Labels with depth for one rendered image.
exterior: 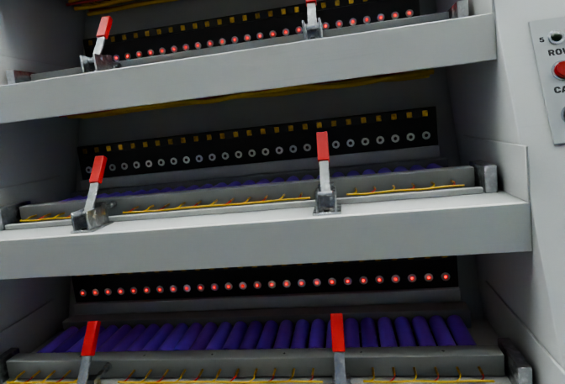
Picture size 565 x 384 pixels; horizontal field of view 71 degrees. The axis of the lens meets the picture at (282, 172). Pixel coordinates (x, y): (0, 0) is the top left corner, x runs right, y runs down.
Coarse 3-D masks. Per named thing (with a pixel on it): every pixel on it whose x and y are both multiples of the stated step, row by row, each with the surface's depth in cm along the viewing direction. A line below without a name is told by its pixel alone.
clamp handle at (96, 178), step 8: (96, 160) 47; (104, 160) 47; (96, 168) 47; (104, 168) 47; (96, 176) 46; (96, 184) 46; (88, 192) 45; (96, 192) 45; (88, 200) 45; (88, 208) 44
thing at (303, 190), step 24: (432, 168) 45; (456, 168) 43; (168, 192) 49; (192, 192) 48; (216, 192) 47; (240, 192) 47; (264, 192) 46; (288, 192) 46; (312, 192) 45; (360, 192) 45; (384, 192) 44; (24, 216) 52; (48, 216) 51
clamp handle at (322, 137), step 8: (320, 136) 43; (320, 144) 42; (328, 144) 42; (320, 152) 42; (328, 152) 42; (320, 160) 42; (328, 160) 42; (320, 168) 41; (328, 168) 41; (320, 176) 41; (328, 176) 41; (320, 184) 40; (328, 184) 40
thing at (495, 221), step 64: (0, 192) 51; (64, 192) 63; (512, 192) 38; (0, 256) 44; (64, 256) 43; (128, 256) 42; (192, 256) 41; (256, 256) 39; (320, 256) 38; (384, 256) 37
